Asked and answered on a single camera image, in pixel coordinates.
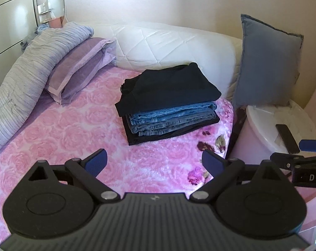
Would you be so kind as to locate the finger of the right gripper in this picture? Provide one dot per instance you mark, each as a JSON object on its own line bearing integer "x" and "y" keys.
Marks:
{"x": 308, "y": 145}

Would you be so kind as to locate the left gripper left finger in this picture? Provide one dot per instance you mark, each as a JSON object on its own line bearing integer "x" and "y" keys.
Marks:
{"x": 84, "y": 173}

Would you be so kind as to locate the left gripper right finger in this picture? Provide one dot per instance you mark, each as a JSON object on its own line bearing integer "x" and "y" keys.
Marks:
{"x": 224, "y": 173}

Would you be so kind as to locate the black zip jacket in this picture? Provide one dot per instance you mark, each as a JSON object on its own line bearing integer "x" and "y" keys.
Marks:
{"x": 166, "y": 88}

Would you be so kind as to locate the pink rose bedspread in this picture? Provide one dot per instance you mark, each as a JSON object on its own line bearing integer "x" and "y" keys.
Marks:
{"x": 57, "y": 133}

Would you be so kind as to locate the folded black garment bottom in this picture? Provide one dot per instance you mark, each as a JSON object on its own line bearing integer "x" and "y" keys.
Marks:
{"x": 134, "y": 139}

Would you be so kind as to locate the folded blue jeans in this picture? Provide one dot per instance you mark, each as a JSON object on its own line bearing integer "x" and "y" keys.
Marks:
{"x": 162, "y": 121}

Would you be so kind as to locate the blue cushion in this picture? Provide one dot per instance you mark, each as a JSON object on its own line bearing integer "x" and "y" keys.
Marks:
{"x": 269, "y": 66}

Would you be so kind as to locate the lilac pillow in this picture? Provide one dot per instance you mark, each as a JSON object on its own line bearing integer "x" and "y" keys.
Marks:
{"x": 78, "y": 68}

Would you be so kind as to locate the grey striped duvet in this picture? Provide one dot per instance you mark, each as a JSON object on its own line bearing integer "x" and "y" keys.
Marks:
{"x": 25, "y": 81}

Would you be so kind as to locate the white quilted headboard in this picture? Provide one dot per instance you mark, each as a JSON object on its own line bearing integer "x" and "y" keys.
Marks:
{"x": 156, "y": 46}

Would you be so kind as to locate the white wardrobe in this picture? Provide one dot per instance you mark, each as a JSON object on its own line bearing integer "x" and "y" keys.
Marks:
{"x": 17, "y": 20}

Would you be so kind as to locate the oval wall mirror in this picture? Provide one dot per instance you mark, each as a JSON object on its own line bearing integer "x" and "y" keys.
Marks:
{"x": 52, "y": 12}

